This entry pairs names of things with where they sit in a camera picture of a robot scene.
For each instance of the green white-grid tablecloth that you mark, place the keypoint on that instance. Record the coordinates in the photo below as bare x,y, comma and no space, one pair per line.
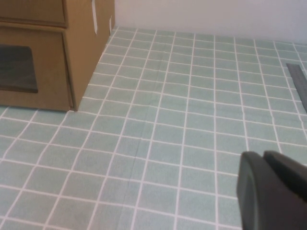
168,119

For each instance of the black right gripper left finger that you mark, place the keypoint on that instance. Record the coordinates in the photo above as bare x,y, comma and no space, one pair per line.
263,203

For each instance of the cardboard shoe box shell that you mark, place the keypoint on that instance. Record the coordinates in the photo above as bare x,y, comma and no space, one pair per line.
84,60

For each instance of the white tape strip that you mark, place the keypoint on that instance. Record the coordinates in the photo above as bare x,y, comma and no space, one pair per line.
94,16
110,25

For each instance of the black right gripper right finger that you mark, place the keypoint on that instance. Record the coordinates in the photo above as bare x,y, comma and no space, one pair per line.
292,172

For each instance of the grey metal strip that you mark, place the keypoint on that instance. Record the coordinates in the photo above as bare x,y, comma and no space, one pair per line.
299,81

